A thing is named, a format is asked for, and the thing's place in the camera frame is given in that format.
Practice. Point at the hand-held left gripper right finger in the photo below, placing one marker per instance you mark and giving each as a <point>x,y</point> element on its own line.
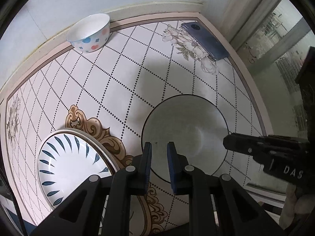
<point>172,169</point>

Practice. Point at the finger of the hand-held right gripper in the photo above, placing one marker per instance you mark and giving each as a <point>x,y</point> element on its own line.
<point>246,143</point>

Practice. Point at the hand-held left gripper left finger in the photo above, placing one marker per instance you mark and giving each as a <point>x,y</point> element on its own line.
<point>147,167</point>

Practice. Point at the large white plate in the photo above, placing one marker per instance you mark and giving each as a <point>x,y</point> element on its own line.
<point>110,153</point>

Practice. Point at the white bowl with black rim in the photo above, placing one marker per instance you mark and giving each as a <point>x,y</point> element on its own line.
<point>187,127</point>

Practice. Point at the white plate with blue stripes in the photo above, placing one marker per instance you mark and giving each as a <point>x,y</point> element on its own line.
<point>71,167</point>

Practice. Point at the person's right hand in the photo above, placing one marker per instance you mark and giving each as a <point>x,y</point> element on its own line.
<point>292,209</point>

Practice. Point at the sliding glass door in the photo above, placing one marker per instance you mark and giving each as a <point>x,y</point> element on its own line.
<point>270,61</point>

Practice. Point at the floral checked tablecloth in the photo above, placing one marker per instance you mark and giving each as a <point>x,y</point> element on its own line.
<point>123,78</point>

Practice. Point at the blue smartphone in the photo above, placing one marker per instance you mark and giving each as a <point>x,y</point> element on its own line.
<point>204,40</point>

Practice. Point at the white bowl with coloured dots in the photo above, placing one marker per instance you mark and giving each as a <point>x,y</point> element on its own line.
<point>88,33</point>

